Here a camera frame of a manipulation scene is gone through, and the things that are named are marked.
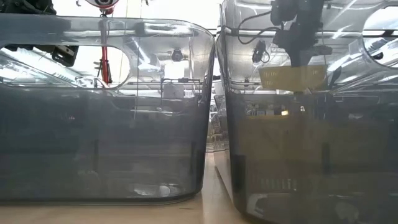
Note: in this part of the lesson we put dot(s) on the yellow plastic bin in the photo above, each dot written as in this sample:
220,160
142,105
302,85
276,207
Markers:
292,77

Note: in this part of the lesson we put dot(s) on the smoky grey plastic basket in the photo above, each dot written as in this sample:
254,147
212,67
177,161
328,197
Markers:
93,140
311,155

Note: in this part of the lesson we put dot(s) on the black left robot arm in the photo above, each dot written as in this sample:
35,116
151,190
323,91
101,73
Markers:
28,6

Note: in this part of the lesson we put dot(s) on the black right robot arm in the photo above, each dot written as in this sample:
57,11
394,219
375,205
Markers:
298,9

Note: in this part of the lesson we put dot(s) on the red desk lamp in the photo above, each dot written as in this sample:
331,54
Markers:
105,65

